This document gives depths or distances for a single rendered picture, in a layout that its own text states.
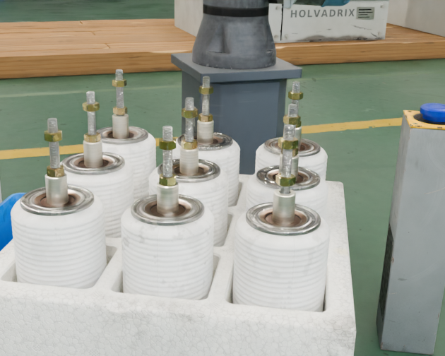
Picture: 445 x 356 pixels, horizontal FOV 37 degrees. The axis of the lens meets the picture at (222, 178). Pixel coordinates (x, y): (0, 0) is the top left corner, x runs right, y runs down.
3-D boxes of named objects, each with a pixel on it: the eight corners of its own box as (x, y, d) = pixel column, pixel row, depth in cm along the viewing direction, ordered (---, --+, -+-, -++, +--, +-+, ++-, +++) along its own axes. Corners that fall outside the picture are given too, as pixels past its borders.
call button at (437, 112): (416, 117, 82) (418, 101, 81) (449, 119, 81) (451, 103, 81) (420, 126, 78) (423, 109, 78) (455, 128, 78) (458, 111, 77)
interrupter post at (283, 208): (268, 217, 67) (270, 188, 66) (290, 216, 68) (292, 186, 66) (274, 227, 65) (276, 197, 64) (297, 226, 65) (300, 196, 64)
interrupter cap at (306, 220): (238, 209, 69) (238, 203, 69) (306, 205, 70) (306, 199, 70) (256, 241, 62) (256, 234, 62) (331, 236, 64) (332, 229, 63)
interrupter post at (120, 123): (110, 136, 91) (109, 113, 90) (126, 134, 92) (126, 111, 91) (114, 141, 89) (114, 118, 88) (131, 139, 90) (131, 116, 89)
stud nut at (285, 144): (276, 148, 63) (277, 140, 62) (278, 143, 64) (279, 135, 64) (297, 150, 62) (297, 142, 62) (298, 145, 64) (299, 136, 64)
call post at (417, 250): (375, 321, 95) (402, 111, 84) (425, 325, 94) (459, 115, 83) (379, 350, 88) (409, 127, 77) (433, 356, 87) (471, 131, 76)
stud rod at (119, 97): (123, 123, 91) (122, 68, 88) (124, 125, 90) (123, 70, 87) (116, 123, 91) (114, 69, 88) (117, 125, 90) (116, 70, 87)
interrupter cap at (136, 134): (87, 133, 93) (87, 128, 92) (138, 128, 96) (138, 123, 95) (100, 149, 86) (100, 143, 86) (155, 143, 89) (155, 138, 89)
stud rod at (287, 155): (278, 199, 65) (283, 126, 62) (280, 196, 66) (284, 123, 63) (289, 200, 65) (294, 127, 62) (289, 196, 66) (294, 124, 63)
